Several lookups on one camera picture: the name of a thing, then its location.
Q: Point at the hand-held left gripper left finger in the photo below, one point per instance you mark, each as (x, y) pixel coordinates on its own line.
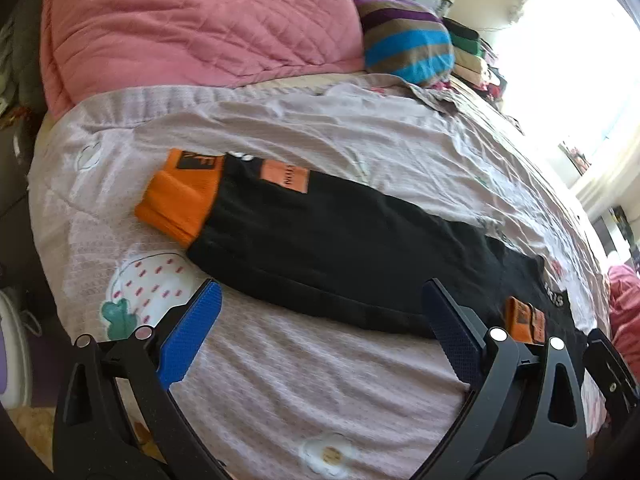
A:
(192, 332)

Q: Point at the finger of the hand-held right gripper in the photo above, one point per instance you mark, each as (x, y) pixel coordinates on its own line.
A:
(612, 380)

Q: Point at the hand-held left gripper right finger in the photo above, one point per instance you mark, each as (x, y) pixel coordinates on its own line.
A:
(450, 335)

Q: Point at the black pants with orange cuffs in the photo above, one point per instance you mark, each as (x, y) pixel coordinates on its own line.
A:
(325, 240)

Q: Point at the stack of folded clothes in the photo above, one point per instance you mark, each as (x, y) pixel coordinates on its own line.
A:
(467, 60)

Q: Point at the crumpled pink-red blanket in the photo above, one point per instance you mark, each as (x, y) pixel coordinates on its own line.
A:
(625, 300)

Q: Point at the strawberry print bed sheet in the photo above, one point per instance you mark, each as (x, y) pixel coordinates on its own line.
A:
(300, 385)

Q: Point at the cluttered white desk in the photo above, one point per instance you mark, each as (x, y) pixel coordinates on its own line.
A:
(617, 232)

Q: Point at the white purple plastic object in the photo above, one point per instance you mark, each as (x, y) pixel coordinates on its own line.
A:
(12, 345)

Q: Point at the colourful small object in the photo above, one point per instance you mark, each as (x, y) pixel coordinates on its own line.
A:
(575, 157)

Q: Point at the striped pillow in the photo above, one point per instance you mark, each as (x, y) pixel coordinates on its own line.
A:
(400, 45)

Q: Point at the pink quilted pillow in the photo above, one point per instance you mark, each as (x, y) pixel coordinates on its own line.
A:
(200, 25)

